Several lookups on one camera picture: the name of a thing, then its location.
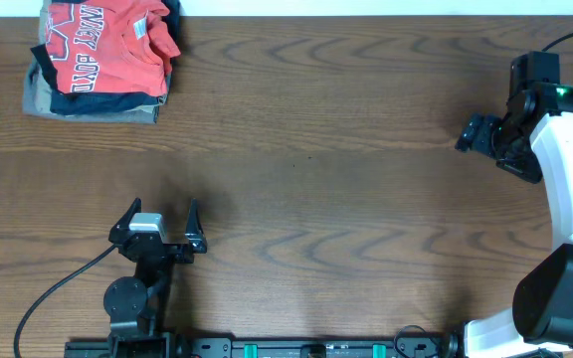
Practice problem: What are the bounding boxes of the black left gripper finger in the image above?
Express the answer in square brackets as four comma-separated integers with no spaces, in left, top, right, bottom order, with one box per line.
[114,198,141,231]
[185,199,204,242]

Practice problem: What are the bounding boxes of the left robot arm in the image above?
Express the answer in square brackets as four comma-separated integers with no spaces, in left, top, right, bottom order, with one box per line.
[103,198,208,358]

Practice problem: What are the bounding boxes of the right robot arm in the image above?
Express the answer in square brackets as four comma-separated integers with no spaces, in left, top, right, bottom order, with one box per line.
[455,81,573,357]

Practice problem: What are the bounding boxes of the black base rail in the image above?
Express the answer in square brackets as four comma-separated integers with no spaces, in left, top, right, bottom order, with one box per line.
[64,333,464,358]

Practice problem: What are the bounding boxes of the grey folded trousers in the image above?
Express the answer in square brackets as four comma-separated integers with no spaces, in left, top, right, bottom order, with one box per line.
[22,60,168,124]

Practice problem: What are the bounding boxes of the black folded garment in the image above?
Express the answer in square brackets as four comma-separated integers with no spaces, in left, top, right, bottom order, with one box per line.
[30,44,59,91]

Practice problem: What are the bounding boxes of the red printed t-shirt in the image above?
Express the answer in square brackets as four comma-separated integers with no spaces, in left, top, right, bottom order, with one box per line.
[41,0,180,97]

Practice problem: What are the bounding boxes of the navy blue folded garment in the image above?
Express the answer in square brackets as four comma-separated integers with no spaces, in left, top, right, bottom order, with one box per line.
[31,0,181,116]

